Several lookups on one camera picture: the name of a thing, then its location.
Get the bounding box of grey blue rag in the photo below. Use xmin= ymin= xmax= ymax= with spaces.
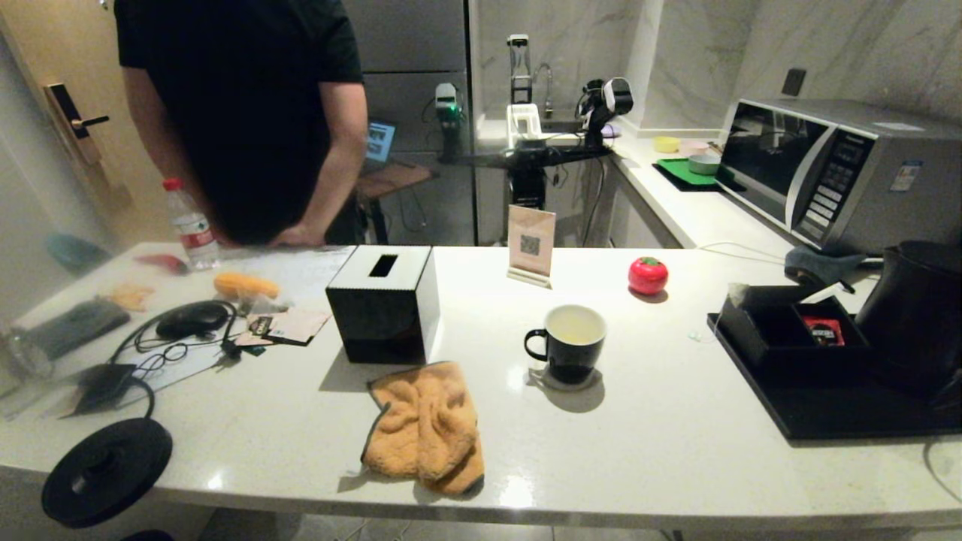
xmin=785 ymin=246 xmax=869 ymax=285

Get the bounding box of silver microwave oven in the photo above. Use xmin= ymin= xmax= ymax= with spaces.
xmin=718 ymin=98 xmax=962 ymax=256

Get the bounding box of black round kettle base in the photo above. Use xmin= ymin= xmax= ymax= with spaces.
xmin=41 ymin=418 xmax=174 ymax=528

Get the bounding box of white power cable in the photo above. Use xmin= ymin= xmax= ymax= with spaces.
xmin=691 ymin=242 xmax=888 ymax=267

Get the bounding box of black mug white inside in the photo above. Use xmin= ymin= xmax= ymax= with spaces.
xmin=524 ymin=304 xmax=608 ymax=385

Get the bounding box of clear water bottle red cap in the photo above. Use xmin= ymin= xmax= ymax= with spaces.
xmin=164 ymin=178 xmax=224 ymax=273

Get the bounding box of chrome faucet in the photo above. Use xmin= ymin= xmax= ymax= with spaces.
xmin=532 ymin=62 xmax=555 ymax=121

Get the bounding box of wooden door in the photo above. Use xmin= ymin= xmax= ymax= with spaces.
xmin=0 ymin=0 xmax=196 ymax=249

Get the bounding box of pink flat packet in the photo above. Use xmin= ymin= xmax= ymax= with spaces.
xmin=237 ymin=308 xmax=333 ymax=348

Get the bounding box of device with green light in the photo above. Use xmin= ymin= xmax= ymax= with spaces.
xmin=434 ymin=81 xmax=461 ymax=159

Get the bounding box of laptop with blue screen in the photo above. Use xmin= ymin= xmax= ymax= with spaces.
xmin=365 ymin=122 xmax=398 ymax=165

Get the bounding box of beige QR code sign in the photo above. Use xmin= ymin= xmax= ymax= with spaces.
xmin=505 ymin=205 xmax=557 ymax=290

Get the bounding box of orange fluffy towel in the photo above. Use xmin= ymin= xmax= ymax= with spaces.
xmin=362 ymin=361 xmax=486 ymax=497

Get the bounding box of round grey coaster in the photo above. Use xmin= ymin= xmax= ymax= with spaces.
xmin=528 ymin=364 xmax=602 ymax=393

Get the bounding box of black computer mouse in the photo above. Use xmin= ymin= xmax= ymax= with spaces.
xmin=156 ymin=301 xmax=232 ymax=340

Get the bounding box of black background shelf board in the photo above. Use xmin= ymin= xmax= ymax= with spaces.
xmin=438 ymin=147 xmax=611 ymax=171

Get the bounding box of dark green card box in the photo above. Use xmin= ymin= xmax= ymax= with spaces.
xmin=71 ymin=364 xmax=140 ymax=416

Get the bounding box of teal round object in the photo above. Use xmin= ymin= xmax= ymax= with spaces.
xmin=45 ymin=234 xmax=112 ymax=275

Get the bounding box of black door lock handle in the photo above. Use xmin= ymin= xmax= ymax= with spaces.
xmin=44 ymin=84 xmax=111 ymax=168

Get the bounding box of yellow corn cob toy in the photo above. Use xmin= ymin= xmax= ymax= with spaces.
xmin=214 ymin=273 xmax=282 ymax=301

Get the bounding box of black power cable with plug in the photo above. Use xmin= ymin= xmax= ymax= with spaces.
xmin=111 ymin=301 xmax=245 ymax=418

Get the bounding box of person in black shirt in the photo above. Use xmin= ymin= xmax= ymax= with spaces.
xmin=114 ymin=0 xmax=369 ymax=249

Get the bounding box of black tissue box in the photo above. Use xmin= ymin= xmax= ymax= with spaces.
xmin=325 ymin=246 xmax=440 ymax=366

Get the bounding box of black electric kettle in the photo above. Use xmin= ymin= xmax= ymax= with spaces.
xmin=855 ymin=240 xmax=962 ymax=410

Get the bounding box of green board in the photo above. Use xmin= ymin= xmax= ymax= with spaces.
xmin=656 ymin=158 xmax=727 ymax=189

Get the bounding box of red sachet packet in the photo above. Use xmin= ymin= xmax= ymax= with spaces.
xmin=800 ymin=316 xmax=846 ymax=346

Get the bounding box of white plastic stand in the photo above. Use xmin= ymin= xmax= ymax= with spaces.
xmin=505 ymin=104 xmax=543 ymax=151

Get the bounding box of black compartment organizer box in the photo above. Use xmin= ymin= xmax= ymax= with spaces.
xmin=720 ymin=284 xmax=873 ymax=367

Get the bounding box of small wooden side table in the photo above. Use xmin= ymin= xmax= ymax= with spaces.
xmin=358 ymin=162 xmax=439 ymax=201

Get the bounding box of white stick sachet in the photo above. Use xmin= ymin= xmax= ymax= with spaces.
xmin=797 ymin=280 xmax=858 ymax=305

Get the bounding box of orange fries toy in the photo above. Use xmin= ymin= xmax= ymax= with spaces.
xmin=104 ymin=284 xmax=157 ymax=313

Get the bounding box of large black serving tray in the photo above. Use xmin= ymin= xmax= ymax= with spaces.
xmin=706 ymin=312 xmax=962 ymax=440

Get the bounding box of red tomato toy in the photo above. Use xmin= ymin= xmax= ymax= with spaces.
xmin=628 ymin=256 xmax=670 ymax=295

